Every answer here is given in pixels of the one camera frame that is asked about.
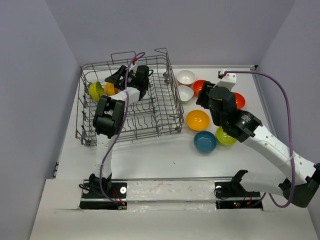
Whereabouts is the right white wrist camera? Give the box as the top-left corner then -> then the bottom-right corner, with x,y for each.
216,69 -> 237,91

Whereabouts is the lime green bowl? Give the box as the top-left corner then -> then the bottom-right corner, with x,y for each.
88,81 -> 104,102
216,126 -> 237,146

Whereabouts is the square white bowl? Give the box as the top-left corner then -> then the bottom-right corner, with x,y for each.
177,85 -> 194,103

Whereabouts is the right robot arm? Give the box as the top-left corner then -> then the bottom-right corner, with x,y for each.
196,81 -> 320,208

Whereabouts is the grey wire dish rack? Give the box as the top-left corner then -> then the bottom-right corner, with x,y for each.
75,48 -> 184,147

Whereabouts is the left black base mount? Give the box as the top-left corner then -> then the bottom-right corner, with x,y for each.
78,181 -> 128,210

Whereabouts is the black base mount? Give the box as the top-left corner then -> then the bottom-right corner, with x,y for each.
213,181 -> 263,210
78,181 -> 128,210

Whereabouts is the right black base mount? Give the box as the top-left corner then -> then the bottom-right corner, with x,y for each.
213,181 -> 263,210

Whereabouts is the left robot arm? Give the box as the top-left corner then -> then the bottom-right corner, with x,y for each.
89,65 -> 153,198

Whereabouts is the round white bowl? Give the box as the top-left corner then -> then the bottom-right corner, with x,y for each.
176,70 -> 196,86

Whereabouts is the blue bowl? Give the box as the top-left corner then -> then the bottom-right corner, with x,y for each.
193,131 -> 218,153

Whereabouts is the orange-red bowl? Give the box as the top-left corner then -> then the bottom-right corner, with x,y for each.
192,79 -> 206,96
234,92 -> 246,109

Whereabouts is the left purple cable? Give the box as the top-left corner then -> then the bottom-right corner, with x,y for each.
99,51 -> 146,203

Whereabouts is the metal rail at front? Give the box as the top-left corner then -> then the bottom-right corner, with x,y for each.
112,176 -> 232,181

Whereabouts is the yellow bowl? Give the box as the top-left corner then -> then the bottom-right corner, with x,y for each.
186,109 -> 210,132
104,82 -> 119,96

